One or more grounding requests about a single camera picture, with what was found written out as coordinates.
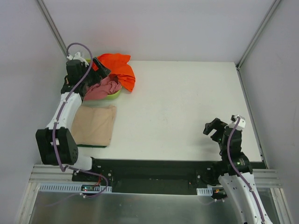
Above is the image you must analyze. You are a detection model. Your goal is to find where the orange t shirt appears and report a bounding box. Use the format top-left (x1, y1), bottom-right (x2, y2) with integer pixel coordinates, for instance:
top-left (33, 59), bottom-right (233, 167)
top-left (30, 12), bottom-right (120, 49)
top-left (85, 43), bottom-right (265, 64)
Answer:
top-left (97, 53), bottom-right (136, 92)

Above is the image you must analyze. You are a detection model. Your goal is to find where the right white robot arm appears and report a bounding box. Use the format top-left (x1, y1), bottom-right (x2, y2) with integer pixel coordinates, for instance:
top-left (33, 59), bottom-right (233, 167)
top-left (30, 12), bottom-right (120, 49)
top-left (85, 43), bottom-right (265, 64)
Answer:
top-left (201, 115), bottom-right (271, 224)

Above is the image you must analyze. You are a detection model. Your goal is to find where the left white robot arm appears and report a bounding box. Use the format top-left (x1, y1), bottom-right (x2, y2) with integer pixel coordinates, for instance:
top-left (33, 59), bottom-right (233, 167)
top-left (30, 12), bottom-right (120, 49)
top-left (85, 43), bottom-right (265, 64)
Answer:
top-left (36, 52), bottom-right (110, 184)

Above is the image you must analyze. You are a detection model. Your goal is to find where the pink t shirt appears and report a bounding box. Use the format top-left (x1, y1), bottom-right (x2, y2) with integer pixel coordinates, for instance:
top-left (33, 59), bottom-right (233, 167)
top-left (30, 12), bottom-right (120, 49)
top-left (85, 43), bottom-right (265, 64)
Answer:
top-left (84, 76), bottom-right (122, 101)

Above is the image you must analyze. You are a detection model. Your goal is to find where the green plastic basin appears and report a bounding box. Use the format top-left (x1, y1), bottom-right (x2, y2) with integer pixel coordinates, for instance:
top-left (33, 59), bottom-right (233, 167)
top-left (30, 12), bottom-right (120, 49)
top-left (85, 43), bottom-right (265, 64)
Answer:
top-left (61, 57), bottom-right (122, 101)

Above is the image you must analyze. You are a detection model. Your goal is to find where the folded beige t shirt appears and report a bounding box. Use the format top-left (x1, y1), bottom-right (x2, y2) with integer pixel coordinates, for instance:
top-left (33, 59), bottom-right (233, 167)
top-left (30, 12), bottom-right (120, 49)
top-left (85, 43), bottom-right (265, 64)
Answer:
top-left (71, 105), bottom-right (116, 147)

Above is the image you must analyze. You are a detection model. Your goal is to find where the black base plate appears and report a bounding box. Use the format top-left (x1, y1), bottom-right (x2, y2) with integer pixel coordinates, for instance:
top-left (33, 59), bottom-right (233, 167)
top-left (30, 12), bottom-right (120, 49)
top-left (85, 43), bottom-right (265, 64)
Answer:
top-left (71, 158), bottom-right (236, 194)

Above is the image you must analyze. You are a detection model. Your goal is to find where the right white cable duct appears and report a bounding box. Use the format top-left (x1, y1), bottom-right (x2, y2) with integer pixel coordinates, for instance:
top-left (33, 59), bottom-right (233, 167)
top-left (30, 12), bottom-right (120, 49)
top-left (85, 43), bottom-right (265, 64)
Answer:
top-left (196, 187), bottom-right (213, 196)

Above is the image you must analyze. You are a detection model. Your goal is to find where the white cable duct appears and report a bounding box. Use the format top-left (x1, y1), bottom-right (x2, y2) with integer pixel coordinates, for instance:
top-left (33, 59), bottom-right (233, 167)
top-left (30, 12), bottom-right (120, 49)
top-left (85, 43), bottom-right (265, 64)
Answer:
top-left (196, 187), bottom-right (213, 196)
top-left (39, 183), bottom-right (112, 194)

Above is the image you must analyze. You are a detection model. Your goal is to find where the left aluminium frame post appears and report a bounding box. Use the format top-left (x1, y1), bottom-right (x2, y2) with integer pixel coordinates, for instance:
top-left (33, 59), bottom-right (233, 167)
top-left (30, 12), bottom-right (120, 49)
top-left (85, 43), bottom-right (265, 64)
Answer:
top-left (36, 0), bottom-right (67, 56)

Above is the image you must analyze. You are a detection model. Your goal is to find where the aluminium frame post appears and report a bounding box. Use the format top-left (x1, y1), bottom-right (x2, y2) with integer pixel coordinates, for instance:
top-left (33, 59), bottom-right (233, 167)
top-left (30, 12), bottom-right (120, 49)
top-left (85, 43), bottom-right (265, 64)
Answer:
top-left (36, 0), bottom-right (67, 56)
top-left (236, 0), bottom-right (282, 70)

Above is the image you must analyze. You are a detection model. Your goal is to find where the right aluminium frame post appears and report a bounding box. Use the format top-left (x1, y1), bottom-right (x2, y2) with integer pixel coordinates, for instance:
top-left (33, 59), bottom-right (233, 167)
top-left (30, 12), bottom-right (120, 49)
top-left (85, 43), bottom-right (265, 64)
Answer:
top-left (236, 0), bottom-right (282, 70)

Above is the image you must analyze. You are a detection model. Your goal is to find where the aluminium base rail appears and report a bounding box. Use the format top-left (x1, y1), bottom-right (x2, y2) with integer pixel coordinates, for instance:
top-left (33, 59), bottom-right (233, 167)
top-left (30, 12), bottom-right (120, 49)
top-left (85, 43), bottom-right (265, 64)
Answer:
top-left (29, 164), bottom-right (94, 183)

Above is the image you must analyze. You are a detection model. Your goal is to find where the left white cable duct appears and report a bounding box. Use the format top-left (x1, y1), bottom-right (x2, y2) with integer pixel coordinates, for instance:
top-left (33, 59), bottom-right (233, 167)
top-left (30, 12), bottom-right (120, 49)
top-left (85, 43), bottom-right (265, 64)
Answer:
top-left (39, 183), bottom-right (112, 194)

